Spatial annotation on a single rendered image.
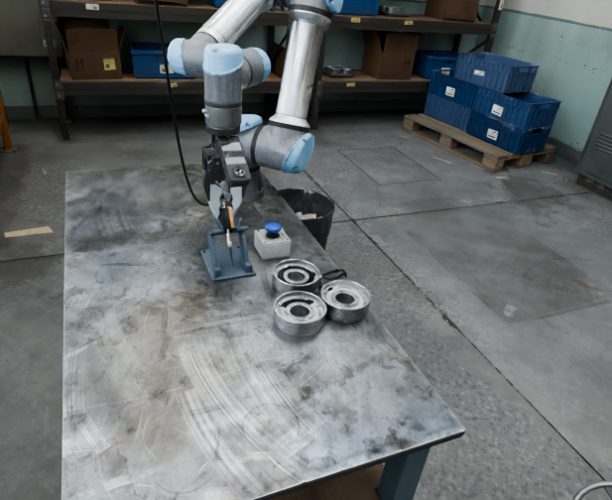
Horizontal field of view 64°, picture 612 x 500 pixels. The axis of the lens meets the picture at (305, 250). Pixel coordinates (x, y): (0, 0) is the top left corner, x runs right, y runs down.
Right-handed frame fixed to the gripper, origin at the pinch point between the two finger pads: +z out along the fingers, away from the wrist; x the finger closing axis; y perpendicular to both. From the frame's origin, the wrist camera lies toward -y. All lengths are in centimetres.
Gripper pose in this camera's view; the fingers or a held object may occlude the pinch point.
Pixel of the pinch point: (225, 214)
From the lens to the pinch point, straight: 112.4
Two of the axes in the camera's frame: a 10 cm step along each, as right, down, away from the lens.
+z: -0.9, 8.5, 5.2
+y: -3.8, -5.1, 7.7
